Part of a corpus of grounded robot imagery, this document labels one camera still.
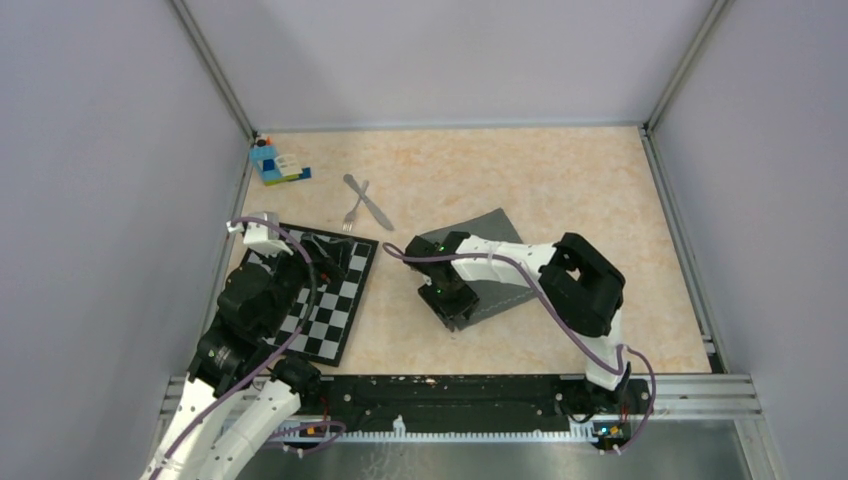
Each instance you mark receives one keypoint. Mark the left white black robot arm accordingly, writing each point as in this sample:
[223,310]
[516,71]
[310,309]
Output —
[257,298]

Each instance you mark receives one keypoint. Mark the grey slotted cable duct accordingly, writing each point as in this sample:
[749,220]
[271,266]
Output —
[286,434]

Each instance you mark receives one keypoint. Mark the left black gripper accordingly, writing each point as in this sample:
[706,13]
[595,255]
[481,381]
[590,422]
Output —
[334,257]

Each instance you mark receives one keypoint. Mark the colourful toy brick block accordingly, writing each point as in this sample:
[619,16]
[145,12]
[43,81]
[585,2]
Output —
[272,166]

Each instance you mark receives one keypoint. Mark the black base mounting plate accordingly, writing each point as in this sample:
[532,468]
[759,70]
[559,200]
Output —
[474,404]

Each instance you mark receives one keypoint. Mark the silver table knife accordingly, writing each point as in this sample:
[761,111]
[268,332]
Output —
[376,211]

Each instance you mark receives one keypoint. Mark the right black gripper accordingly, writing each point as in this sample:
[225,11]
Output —
[446,311]

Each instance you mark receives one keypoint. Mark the black white checkerboard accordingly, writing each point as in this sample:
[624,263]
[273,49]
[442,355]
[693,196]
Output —
[324,338]

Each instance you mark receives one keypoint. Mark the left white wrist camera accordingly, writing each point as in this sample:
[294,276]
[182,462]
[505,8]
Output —
[260,238]

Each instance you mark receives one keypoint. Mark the grey cloth napkin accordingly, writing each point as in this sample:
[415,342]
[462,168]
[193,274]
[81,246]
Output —
[497,283]

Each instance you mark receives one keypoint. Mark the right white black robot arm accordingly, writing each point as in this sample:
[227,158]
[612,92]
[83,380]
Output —
[468,278]

